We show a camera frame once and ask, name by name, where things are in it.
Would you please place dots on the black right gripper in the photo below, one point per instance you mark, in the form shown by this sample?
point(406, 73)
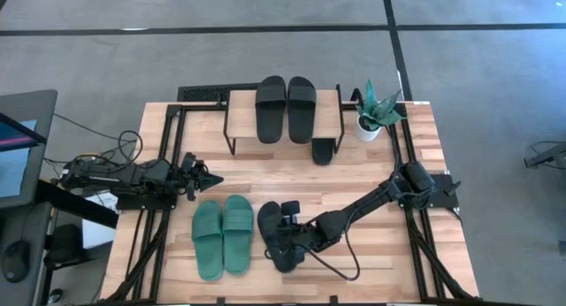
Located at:
point(290, 208)

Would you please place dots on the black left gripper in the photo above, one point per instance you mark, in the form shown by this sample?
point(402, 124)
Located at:
point(189, 161)

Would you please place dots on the black rubber slide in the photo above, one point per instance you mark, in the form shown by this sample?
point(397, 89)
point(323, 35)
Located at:
point(302, 116)
point(287, 267)
point(270, 116)
point(323, 153)

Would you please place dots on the green rubber slide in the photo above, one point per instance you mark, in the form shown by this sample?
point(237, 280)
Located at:
point(208, 253)
point(238, 248)

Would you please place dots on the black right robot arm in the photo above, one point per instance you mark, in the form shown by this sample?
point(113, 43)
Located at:
point(367, 204)

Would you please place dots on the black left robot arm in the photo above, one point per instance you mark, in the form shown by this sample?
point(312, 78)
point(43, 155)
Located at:
point(110, 178)

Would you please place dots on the black perforated panel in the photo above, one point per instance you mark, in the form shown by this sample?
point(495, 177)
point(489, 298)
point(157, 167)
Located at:
point(199, 94)

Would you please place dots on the white plant pot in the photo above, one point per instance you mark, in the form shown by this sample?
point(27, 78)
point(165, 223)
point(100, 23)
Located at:
point(367, 135)

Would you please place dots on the white box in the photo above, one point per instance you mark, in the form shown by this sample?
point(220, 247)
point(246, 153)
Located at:
point(99, 235)

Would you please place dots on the green snake plant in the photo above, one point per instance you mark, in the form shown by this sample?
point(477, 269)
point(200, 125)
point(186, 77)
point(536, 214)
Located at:
point(376, 113)

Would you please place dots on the black metal bar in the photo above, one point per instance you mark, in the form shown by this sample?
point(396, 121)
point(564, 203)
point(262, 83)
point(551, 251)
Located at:
point(75, 204)

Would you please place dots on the black desk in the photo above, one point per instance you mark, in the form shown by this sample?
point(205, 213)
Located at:
point(22, 222)

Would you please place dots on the small black round object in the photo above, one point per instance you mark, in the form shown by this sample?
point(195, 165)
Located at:
point(55, 296)

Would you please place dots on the dark computer monitor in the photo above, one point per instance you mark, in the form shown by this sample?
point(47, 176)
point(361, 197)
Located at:
point(26, 107)

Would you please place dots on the black computer mouse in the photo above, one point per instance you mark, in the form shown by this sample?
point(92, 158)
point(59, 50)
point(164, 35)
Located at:
point(17, 257)

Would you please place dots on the black floor stand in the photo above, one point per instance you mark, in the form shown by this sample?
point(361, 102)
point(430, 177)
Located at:
point(548, 158)

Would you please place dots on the wooden shelf with black frame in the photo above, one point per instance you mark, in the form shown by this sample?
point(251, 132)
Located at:
point(241, 116)

